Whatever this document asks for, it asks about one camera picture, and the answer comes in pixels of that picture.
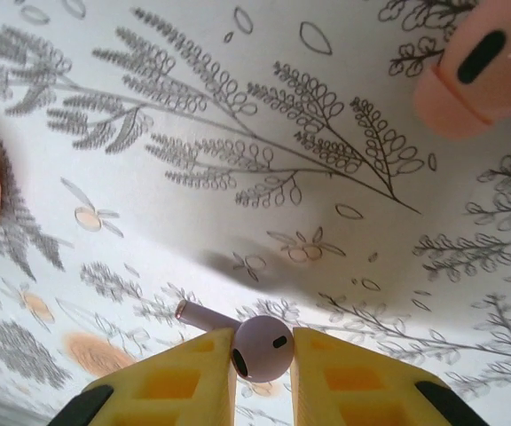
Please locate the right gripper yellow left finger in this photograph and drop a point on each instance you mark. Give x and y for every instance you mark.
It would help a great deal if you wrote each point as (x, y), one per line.
(171, 386)

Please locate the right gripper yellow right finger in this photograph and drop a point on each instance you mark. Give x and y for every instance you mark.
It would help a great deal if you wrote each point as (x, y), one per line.
(362, 390)

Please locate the floral patterned table cloth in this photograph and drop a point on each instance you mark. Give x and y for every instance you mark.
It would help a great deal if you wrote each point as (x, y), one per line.
(238, 199)

